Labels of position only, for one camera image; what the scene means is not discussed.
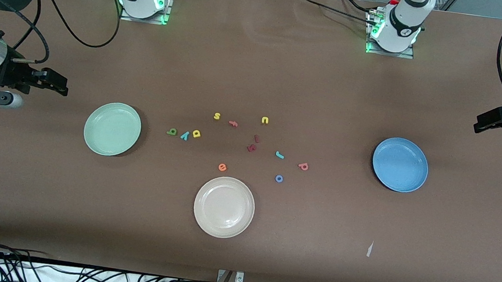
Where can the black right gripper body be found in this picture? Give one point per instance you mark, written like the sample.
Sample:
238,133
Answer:
12,74

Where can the green foam letter g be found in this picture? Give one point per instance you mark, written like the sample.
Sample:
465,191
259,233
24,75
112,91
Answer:
171,132

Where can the teal foam letter y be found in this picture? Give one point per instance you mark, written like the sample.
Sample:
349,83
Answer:
185,135

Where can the yellow foam letter d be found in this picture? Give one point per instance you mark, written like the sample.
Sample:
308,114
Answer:
196,135

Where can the pink foam letter p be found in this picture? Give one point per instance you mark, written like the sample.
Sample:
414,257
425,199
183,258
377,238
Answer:
303,166

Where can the teal foam letter j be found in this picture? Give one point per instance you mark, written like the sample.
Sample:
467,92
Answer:
280,155

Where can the blue foam letter o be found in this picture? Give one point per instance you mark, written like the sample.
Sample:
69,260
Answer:
276,178

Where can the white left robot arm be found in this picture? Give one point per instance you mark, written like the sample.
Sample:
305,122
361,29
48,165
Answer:
400,30

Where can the green plate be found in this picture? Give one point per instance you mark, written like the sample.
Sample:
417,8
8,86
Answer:
112,129

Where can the blue plate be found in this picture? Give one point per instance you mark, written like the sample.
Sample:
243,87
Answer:
400,164

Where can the yellow foam letter s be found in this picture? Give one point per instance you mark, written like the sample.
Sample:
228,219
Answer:
217,116

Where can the pink foam letter f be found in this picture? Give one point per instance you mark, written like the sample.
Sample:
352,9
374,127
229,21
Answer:
233,123

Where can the white paper scrap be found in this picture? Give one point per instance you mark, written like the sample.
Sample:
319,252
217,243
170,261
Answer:
369,249

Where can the orange foam letter e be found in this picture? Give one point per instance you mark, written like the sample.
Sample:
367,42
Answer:
222,168

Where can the beige plate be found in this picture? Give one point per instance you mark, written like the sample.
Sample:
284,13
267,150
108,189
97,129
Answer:
224,207

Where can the yellow foam letter u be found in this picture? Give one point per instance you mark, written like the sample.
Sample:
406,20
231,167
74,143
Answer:
264,120

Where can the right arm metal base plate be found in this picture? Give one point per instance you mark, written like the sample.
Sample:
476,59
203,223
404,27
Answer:
144,19

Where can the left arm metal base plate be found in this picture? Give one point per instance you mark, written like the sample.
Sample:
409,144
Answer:
391,54

